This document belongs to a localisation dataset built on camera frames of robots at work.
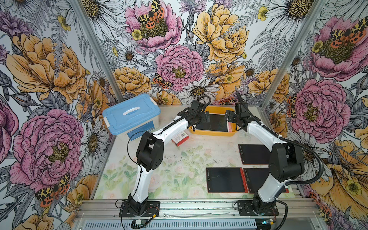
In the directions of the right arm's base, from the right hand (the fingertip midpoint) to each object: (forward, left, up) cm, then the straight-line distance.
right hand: (231, 118), depth 95 cm
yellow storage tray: (0, +9, +8) cm, 12 cm away
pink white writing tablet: (+6, +6, -12) cm, 15 cm away
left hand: (-2, +19, 0) cm, 19 cm away
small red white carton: (-8, +34, -10) cm, 36 cm away
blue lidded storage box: (-2, +65, +4) cm, 65 cm away
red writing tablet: (-33, -9, -16) cm, 38 cm away
